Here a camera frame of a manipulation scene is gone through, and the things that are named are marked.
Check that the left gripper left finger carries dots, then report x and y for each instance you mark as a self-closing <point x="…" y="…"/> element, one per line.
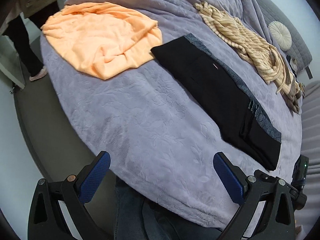
<point x="46" y="220"/>

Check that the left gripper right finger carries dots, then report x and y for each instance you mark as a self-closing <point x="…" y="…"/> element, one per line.
<point x="276" y="221"/>

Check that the black pants patterned side stripe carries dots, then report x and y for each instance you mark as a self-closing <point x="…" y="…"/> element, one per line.
<point x="224" y="96"/>

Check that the brown grey garment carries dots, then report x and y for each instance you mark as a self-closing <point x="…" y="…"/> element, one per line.
<point x="292" y="93"/>

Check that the operator blue jeans legs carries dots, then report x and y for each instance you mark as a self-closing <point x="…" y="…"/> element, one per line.
<point x="140" y="218"/>

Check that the cream striped garment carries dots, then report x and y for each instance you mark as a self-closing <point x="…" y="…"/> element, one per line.
<point x="251" y="47"/>

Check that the grey quilted headboard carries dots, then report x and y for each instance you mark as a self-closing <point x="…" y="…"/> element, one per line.
<point x="299" y="49"/>

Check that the round cream pillow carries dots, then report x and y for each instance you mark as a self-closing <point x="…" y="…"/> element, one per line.
<point x="281" y="34"/>

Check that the lavender embossed bed blanket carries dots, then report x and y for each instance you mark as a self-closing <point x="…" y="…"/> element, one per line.
<point x="160" y="140"/>

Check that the orange fleece garment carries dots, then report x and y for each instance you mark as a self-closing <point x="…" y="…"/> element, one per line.
<point x="102" y="39"/>

